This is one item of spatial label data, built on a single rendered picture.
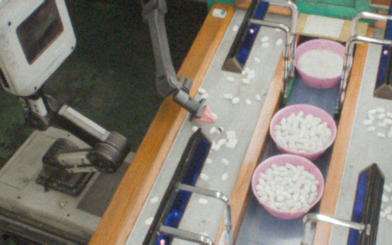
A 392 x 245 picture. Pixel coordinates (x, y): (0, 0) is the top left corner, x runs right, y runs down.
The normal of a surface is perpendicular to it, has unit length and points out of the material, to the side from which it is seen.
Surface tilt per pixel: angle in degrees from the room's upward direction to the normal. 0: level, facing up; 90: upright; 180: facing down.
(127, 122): 0
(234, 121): 0
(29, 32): 90
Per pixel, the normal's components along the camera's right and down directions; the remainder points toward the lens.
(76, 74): -0.03, -0.67
